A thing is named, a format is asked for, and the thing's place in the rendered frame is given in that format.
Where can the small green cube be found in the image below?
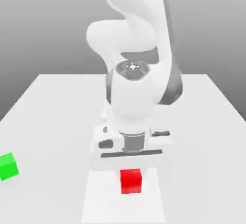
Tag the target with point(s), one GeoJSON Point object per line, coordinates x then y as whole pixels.
{"type": "Point", "coordinates": [8, 167]}

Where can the small red cube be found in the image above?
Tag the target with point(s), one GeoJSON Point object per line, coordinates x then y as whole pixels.
{"type": "Point", "coordinates": [131, 181]}

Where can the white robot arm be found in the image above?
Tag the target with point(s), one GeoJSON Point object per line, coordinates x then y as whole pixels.
{"type": "Point", "coordinates": [132, 97]}

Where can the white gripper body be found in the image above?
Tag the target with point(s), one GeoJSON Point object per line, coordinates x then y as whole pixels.
{"type": "Point", "coordinates": [132, 159]}

